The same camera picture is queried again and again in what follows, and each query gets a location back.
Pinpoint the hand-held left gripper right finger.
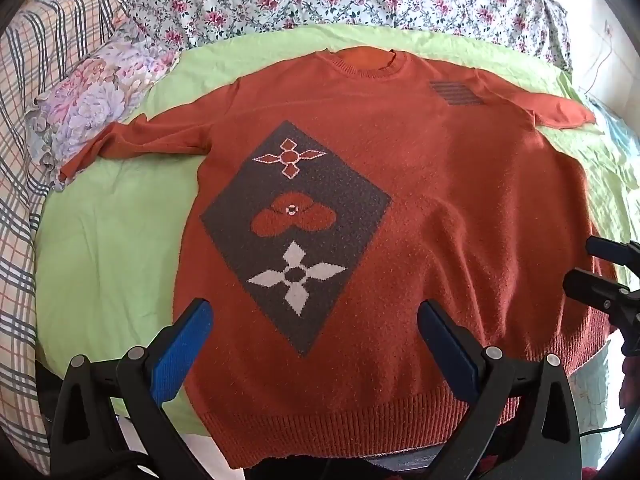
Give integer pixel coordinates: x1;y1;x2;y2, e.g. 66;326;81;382
417;300;583;480

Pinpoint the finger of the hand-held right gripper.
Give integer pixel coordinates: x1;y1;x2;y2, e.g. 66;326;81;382
563;269;640;356
586;236;640;267

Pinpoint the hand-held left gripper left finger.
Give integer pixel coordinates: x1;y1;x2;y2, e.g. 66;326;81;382
50;297;216;480

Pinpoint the orange knit sweater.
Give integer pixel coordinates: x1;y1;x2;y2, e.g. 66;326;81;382
57;46;618;471

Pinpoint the white patterned bed sheet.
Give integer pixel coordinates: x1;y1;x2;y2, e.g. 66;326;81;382
567;337;633;480

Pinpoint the light blue cloth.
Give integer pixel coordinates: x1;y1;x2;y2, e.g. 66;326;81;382
582;90;640;161

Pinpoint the light green bed sheet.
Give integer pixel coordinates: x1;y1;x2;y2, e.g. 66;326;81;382
35;22;640;441

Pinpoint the pastel floral pillow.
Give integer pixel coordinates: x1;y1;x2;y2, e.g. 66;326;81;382
25;35;181;193

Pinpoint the beige plaid blanket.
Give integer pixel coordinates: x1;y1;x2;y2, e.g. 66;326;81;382
0;0;138;461

